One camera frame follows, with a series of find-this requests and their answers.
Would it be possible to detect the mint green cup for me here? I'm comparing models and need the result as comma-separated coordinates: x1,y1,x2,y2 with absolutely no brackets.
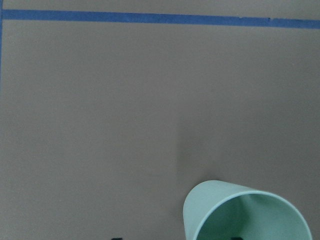
183,180,313,240

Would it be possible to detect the brown paper table mat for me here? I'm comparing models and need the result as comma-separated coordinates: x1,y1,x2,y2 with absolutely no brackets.
0,0,320,240

